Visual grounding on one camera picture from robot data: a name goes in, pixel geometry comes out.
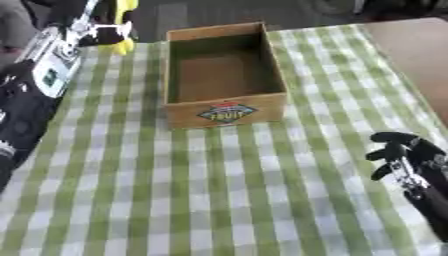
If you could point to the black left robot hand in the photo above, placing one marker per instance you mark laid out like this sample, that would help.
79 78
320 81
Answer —
109 34

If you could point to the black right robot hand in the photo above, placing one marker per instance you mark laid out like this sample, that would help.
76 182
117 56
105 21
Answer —
421 151

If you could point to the yellow toy banana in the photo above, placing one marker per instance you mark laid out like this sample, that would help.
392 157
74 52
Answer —
124 7

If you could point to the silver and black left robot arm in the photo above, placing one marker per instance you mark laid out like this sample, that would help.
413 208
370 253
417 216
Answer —
26 110

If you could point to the tan cardboard box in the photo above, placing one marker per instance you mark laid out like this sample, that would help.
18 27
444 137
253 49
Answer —
224 113

